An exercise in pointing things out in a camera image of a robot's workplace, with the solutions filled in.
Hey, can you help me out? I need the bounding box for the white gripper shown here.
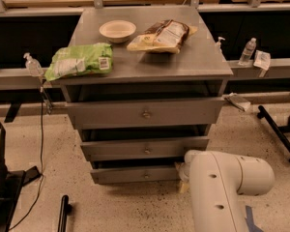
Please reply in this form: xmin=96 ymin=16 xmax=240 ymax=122
xmin=174 ymin=162 xmax=189 ymax=193

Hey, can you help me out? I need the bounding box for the grey bottom drawer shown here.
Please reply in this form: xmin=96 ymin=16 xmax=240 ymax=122
xmin=91 ymin=165 xmax=179 ymax=185

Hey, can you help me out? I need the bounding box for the grey drawer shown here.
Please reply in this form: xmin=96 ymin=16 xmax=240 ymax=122
xmin=81 ymin=136 xmax=209 ymax=161
xmin=91 ymin=165 xmax=179 ymax=185
xmin=67 ymin=98 xmax=224 ymax=130

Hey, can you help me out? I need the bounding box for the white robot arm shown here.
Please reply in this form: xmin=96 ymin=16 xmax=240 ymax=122
xmin=176 ymin=150 xmax=275 ymax=232

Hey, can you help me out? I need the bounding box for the grey middle drawer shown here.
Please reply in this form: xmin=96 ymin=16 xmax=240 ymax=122
xmin=81 ymin=136 xmax=209 ymax=161

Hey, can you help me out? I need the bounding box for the grey top drawer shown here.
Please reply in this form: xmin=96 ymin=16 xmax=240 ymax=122
xmin=67 ymin=98 xmax=224 ymax=130

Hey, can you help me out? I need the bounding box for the grey drawer cabinet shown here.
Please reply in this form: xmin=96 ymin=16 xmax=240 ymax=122
xmin=53 ymin=5 xmax=234 ymax=186

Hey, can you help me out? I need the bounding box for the folded cloth on ledge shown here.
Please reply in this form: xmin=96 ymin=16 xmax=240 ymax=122
xmin=224 ymin=93 xmax=250 ymax=111

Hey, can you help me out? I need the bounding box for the black stand base right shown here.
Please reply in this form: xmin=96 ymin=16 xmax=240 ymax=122
xmin=257 ymin=105 xmax=290 ymax=162

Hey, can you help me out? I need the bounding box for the black tube on floor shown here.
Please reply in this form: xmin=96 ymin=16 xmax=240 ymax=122
xmin=57 ymin=195 xmax=72 ymax=232

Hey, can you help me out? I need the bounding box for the small white pump bottle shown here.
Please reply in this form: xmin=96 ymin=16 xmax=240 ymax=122
xmin=216 ymin=37 xmax=225 ymax=53

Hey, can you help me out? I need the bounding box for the brown yellow snack bag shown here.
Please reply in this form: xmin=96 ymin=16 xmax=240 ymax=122
xmin=127 ymin=19 xmax=197 ymax=54

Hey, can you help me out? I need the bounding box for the white wipes packet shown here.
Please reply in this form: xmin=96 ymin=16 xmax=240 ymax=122
xmin=253 ymin=50 xmax=271 ymax=71

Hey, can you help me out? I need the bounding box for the green chip bag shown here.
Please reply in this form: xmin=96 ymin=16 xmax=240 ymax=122
xmin=44 ymin=43 xmax=113 ymax=81

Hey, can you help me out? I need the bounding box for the clear water bottle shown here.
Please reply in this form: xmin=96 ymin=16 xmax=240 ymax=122
xmin=238 ymin=38 xmax=256 ymax=66

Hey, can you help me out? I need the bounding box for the white paper bowl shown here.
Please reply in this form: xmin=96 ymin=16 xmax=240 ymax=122
xmin=100 ymin=20 xmax=136 ymax=44

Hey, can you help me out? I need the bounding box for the black monitor stand left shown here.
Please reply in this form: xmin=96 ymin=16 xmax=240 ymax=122
xmin=0 ymin=122 xmax=42 ymax=232

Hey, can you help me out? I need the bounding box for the clear sanitizer pump bottle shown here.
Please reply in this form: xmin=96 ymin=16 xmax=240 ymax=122
xmin=23 ymin=52 xmax=44 ymax=77

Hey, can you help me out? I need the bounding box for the black cable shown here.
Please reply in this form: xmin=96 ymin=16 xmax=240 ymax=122
xmin=8 ymin=86 xmax=54 ymax=232

